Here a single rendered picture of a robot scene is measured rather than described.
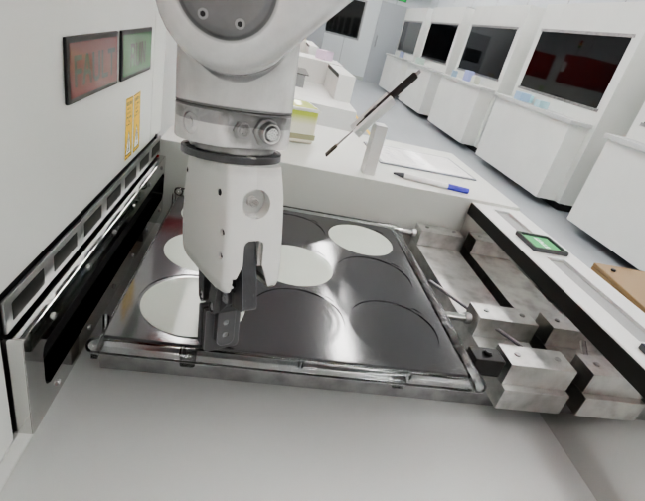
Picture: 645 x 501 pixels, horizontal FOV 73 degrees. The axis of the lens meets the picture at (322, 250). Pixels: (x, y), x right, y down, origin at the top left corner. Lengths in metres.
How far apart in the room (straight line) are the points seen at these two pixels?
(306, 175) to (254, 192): 0.42
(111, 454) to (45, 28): 0.33
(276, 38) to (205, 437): 0.34
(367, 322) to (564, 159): 4.82
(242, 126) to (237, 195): 0.05
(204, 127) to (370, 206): 0.50
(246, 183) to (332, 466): 0.27
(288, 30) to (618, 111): 5.10
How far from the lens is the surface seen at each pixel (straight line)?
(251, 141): 0.31
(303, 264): 0.56
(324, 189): 0.74
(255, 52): 0.24
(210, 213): 0.33
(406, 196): 0.78
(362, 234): 0.69
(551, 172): 5.22
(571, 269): 0.69
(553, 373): 0.55
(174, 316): 0.44
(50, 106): 0.38
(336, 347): 0.44
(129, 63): 0.54
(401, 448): 0.49
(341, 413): 0.50
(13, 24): 0.33
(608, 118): 5.25
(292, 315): 0.47
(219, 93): 0.30
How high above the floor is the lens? 1.17
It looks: 27 degrees down
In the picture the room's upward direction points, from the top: 14 degrees clockwise
